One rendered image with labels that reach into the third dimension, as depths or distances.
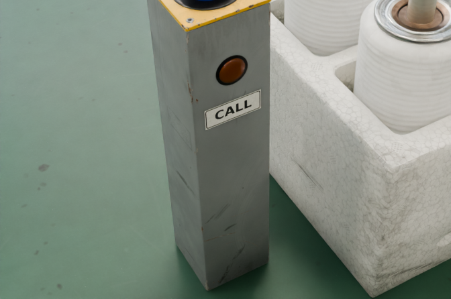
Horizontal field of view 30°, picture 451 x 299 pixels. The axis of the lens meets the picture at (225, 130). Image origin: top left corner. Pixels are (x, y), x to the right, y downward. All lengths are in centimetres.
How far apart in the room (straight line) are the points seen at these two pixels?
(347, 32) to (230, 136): 17
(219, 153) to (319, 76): 13
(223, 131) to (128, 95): 36
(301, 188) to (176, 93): 23
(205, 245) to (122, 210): 16
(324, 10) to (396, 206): 19
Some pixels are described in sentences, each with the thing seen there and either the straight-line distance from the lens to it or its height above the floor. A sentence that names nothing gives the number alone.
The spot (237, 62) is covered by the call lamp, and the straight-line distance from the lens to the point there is 63.
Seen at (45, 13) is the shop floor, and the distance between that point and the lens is 117.
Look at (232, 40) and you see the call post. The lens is 62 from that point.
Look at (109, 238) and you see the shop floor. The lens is 87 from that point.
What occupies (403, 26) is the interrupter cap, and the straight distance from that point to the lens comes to 70.
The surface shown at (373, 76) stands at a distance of 71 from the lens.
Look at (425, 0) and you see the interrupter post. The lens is 69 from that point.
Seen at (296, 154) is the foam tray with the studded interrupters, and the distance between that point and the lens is 83.
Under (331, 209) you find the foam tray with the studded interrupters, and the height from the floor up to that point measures 6.
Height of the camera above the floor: 67
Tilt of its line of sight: 44 degrees down
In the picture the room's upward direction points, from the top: 3 degrees counter-clockwise
